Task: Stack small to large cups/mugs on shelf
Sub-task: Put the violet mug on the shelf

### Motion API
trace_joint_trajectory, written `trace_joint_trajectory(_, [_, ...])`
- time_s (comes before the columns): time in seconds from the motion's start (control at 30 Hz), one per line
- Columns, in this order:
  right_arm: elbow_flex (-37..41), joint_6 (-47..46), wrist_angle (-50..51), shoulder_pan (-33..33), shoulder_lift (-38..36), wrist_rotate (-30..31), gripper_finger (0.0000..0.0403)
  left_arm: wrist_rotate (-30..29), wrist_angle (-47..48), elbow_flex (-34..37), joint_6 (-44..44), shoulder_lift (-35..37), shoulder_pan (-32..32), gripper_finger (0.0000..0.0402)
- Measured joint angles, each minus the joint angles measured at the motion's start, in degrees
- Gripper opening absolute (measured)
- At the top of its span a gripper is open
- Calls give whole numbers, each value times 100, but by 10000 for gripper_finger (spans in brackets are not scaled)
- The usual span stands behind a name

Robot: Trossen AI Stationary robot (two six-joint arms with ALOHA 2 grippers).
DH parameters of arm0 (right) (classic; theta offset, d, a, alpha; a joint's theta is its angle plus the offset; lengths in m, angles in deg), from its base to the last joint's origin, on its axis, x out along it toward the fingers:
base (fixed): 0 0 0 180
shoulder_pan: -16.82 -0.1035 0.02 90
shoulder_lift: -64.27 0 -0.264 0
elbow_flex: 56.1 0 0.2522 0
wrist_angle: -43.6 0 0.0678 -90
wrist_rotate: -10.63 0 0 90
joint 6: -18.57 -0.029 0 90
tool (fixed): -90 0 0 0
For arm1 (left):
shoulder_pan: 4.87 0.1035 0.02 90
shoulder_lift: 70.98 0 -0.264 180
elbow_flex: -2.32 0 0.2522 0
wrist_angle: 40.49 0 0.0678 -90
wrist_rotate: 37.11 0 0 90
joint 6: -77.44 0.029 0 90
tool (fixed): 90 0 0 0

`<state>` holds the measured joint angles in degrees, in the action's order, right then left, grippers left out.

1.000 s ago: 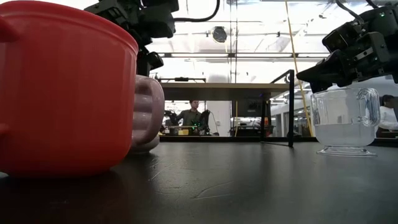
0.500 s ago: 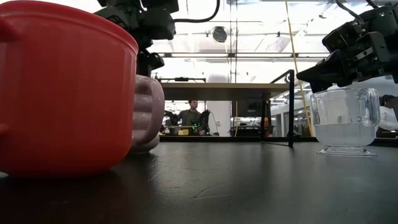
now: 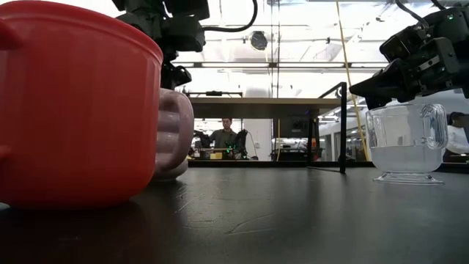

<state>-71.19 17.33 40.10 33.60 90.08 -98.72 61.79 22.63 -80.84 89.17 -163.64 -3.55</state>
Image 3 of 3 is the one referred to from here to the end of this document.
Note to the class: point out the clear glass footed cup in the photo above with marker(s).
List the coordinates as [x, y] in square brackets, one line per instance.
[406, 146]

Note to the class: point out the wooden shelf with black frame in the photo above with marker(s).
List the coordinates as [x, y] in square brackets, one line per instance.
[256, 107]

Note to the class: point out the black background robot arm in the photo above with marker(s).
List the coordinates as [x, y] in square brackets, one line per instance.
[242, 143]
[202, 140]

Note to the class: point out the red plastic mug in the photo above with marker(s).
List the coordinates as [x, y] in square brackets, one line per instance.
[73, 117]

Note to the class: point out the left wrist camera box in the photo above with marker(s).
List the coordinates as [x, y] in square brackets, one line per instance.
[187, 9]

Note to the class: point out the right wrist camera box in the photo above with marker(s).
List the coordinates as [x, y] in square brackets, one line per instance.
[403, 42]

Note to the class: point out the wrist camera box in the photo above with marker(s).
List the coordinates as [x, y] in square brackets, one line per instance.
[403, 42]
[187, 9]

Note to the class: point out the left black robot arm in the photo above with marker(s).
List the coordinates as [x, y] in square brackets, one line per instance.
[119, 3]

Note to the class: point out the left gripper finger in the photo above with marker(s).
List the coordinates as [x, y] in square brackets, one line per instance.
[174, 75]

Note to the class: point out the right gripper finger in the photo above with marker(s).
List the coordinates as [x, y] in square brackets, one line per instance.
[384, 86]
[373, 102]

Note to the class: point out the pink ribbed ceramic mug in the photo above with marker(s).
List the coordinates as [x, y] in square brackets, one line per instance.
[174, 132]

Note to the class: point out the person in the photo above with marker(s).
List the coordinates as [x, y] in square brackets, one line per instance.
[224, 137]
[456, 137]

